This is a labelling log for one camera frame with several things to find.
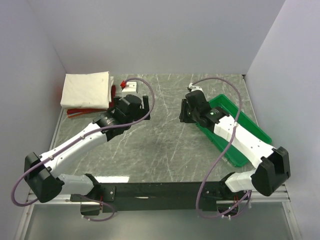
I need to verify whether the white t shirt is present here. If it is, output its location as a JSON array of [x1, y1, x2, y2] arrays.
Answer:
[[60, 71, 114, 109]]

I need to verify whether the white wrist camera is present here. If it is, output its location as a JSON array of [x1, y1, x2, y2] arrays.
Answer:
[[120, 81, 138, 94], [187, 83, 203, 92]]

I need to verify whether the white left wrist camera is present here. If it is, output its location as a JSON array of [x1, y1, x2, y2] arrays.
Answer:
[[120, 81, 138, 94]]

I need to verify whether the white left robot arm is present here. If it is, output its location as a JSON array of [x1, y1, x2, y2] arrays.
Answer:
[[24, 94, 150, 203]]

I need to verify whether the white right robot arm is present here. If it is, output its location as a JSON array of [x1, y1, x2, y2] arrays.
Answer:
[[179, 90, 291, 200]]

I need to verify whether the black base beam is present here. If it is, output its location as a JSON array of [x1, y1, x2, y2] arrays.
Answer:
[[69, 181, 248, 213]]

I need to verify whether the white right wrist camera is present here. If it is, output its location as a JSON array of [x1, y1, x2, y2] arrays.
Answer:
[[187, 83, 203, 92]]

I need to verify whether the folded red t shirt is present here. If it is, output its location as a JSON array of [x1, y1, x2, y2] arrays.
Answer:
[[66, 85, 116, 114]]

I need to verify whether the green plastic tray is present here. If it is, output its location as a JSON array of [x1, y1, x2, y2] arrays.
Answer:
[[196, 94, 274, 168]]

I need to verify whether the folded orange t shirt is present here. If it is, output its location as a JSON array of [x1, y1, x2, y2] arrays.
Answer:
[[67, 111, 87, 118]]

